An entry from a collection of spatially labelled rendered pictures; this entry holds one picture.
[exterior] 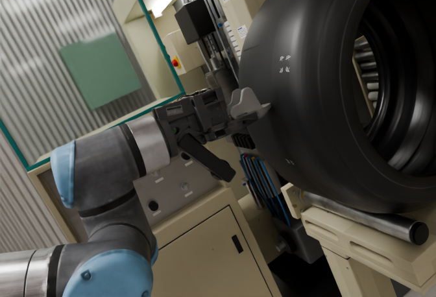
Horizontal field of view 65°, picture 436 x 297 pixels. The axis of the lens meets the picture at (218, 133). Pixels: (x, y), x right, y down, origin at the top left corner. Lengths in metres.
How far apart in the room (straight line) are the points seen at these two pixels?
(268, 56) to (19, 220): 2.74
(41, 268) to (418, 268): 0.64
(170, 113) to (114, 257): 0.25
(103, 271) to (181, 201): 0.89
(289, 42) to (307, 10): 0.06
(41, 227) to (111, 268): 2.80
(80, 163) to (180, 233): 0.78
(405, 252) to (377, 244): 0.06
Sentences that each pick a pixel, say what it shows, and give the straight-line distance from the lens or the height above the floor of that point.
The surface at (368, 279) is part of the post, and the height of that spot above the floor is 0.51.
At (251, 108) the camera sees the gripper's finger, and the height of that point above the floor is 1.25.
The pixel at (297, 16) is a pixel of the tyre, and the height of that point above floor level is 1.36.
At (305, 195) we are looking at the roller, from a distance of 0.99.
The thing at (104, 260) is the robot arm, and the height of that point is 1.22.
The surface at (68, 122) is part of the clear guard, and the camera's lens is 1.16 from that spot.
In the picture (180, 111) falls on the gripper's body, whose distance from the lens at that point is 0.56.
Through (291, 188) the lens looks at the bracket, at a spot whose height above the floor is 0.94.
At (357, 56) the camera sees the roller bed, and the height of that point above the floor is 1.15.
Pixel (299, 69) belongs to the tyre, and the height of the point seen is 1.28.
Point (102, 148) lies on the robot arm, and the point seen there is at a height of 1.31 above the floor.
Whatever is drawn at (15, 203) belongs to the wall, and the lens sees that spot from 3.14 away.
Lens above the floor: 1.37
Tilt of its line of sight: 13 degrees down
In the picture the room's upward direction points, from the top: 25 degrees counter-clockwise
